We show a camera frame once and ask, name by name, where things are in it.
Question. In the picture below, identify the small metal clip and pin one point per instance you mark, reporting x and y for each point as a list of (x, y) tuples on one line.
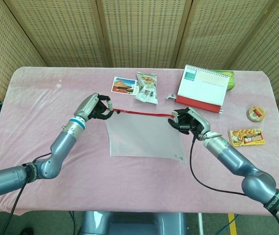
[(221, 111)]

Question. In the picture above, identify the desk calendar red base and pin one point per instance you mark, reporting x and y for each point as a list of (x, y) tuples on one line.
[(203, 90)]

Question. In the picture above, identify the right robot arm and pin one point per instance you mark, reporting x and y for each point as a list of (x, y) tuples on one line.
[(235, 159)]

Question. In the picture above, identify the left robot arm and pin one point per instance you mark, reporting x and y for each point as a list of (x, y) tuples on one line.
[(56, 151)]

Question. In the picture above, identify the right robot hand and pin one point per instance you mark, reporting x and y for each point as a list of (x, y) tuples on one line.
[(193, 121)]

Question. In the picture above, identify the temple picture postcard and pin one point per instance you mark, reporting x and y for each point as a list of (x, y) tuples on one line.
[(123, 85)]

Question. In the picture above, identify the yellow snack box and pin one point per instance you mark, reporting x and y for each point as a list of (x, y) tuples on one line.
[(246, 137)]

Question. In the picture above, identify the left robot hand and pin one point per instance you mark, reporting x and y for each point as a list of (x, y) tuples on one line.
[(88, 105)]

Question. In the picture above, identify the white-green snack packet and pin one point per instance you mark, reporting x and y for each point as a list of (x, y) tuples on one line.
[(148, 89)]

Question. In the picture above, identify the white table leg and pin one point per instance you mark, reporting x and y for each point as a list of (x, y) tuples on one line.
[(200, 224)]

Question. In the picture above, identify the green packet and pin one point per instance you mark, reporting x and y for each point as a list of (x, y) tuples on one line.
[(230, 80)]

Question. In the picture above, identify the grey robot torso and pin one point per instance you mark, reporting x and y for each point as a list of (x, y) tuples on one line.
[(129, 224)]

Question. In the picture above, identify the woven folding screen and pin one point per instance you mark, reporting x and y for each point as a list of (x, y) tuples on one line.
[(142, 29)]

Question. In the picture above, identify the clear mesh zipper pouch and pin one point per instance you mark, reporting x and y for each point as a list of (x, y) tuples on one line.
[(144, 137)]

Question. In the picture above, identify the pink plush tablecloth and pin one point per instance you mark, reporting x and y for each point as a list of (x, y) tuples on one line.
[(44, 80)]

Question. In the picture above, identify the grey metal clip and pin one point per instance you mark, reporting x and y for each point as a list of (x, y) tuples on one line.
[(170, 96)]

